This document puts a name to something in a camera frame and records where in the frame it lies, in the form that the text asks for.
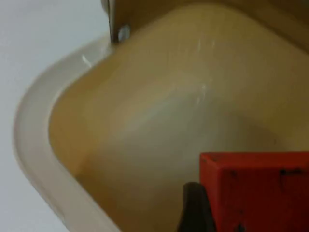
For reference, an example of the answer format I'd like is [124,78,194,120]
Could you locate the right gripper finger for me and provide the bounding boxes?
[177,182,216,232]

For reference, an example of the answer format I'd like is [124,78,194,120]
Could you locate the cream box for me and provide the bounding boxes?
[13,4,309,232]

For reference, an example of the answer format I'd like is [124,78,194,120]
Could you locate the red block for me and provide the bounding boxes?
[199,151,309,232]

